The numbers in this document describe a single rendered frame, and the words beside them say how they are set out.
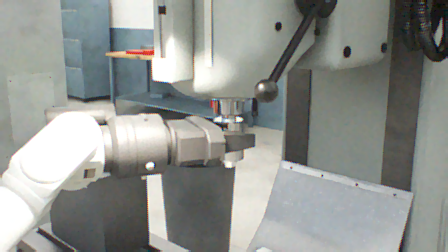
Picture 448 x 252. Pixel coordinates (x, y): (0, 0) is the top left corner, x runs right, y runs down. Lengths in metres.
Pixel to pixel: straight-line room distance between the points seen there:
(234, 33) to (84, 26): 7.37
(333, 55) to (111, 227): 0.57
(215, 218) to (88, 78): 5.56
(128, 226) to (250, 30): 0.58
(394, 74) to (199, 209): 1.89
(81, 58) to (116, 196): 6.98
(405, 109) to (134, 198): 0.58
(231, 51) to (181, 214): 2.18
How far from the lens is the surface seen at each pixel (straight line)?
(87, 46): 7.96
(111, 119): 0.66
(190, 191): 2.65
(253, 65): 0.61
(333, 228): 1.05
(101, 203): 0.98
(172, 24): 0.60
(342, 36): 0.73
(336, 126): 1.05
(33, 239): 1.18
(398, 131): 0.98
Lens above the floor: 1.43
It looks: 14 degrees down
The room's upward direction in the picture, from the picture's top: straight up
